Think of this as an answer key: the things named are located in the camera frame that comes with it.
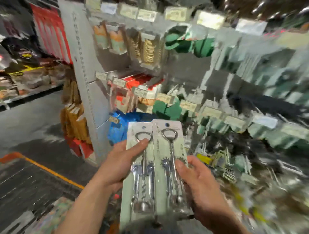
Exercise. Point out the person's left hand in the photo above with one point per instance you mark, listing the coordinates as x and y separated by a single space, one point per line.
118 166

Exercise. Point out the person's right hand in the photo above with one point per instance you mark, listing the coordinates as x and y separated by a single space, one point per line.
203 188

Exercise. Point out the corkscrew packet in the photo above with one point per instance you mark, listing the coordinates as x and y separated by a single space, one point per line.
169 144
144 168

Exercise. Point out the kitchen tools display rack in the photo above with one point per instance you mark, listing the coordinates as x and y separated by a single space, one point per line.
89 96

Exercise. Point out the person's left forearm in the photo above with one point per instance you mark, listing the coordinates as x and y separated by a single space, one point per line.
87 212

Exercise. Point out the background cookware shelf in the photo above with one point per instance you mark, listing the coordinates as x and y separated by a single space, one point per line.
29 77

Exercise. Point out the red hanging packets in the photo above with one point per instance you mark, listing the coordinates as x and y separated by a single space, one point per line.
48 33

